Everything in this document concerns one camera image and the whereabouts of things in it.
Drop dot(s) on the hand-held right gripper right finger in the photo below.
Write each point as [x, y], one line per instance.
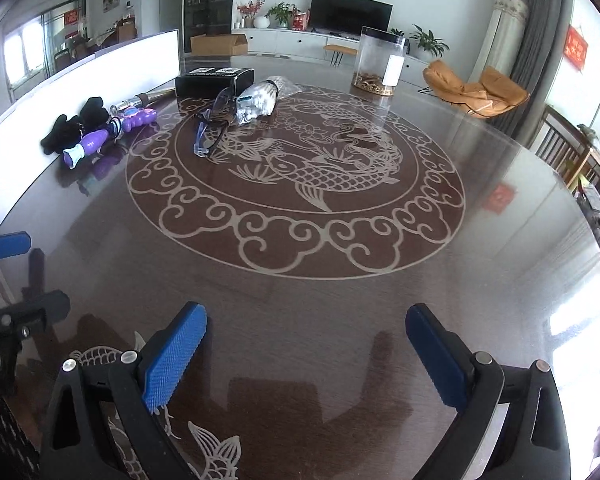
[437, 357]

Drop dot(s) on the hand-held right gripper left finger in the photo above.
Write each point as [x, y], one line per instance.
[175, 355]

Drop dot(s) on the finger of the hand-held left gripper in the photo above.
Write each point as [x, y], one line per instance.
[7, 246]
[45, 305]

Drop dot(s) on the black glove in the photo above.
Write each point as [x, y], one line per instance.
[92, 110]
[60, 135]

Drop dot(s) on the purple mermaid tail toy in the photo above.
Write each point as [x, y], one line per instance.
[92, 142]

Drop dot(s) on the blue framed glasses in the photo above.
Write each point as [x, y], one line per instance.
[198, 146]

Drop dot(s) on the black cardboard box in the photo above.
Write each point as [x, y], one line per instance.
[210, 82]

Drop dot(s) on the bag of cotton swabs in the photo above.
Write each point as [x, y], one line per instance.
[257, 100]

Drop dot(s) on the white partition board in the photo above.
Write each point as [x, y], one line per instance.
[105, 65]

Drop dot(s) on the red door decoration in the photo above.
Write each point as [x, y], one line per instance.
[71, 17]

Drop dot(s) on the dark wooden chair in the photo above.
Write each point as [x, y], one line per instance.
[555, 135]

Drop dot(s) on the orange lounge chair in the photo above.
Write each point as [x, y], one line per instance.
[495, 87]

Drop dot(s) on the brown cardboard box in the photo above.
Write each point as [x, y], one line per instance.
[215, 44]

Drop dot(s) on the clear jar with black lid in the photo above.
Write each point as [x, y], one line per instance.
[375, 60]

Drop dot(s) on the dark glass display cabinet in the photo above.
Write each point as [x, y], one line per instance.
[207, 0]

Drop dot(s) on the large leafy potted plant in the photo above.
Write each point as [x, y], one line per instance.
[427, 40]

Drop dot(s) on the orange cushioned bench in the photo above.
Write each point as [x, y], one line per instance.
[340, 49]

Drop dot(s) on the small green potted plant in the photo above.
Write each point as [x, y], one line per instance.
[397, 32]

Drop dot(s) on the white television cabinet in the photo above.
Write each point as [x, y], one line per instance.
[290, 42]

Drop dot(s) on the covered standing air conditioner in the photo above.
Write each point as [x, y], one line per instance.
[502, 30]

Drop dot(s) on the grey curtain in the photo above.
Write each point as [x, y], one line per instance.
[540, 35]

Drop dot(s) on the round white vase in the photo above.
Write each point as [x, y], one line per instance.
[261, 22]

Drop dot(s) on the red flower arrangement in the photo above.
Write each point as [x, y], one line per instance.
[250, 7]

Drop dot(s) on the black television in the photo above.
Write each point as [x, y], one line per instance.
[350, 12]

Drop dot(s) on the red gift bag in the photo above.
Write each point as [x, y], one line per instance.
[300, 21]

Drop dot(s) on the red wall hanging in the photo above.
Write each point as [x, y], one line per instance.
[576, 47]

